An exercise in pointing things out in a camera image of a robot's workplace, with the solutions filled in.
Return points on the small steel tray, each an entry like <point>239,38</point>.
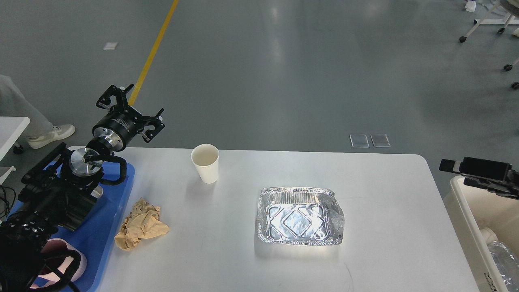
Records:
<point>97,192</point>

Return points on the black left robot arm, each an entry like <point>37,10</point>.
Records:
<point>59,192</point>

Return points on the white sneaker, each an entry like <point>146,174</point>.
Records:
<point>56,134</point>

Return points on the pink ribbed mug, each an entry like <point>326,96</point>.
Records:
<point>61,264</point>

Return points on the beige waste bin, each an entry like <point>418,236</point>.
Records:
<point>479,218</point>

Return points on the clear plastic bottle in bin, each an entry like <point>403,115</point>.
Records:
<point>504,274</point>

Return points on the crumpled brown paper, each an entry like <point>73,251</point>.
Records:
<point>142,223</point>

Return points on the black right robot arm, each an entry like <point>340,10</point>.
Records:
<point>493,176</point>

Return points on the clear floor plate left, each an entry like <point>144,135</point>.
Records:
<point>359,140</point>

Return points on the clear floor plate right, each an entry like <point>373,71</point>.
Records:
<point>380,140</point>

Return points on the clear floor plate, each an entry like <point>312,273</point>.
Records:
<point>380,140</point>
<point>359,140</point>

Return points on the person's leg in grey trousers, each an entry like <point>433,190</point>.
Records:
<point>14,104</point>

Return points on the white rolling stand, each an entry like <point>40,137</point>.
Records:
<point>511,9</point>

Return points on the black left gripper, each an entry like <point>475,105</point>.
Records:
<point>113,132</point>

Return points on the white paper cup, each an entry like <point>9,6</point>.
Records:
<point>205,158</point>

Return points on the aluminium foil tray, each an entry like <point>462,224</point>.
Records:
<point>303,216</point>

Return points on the white side table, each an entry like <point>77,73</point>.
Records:
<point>10,130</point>

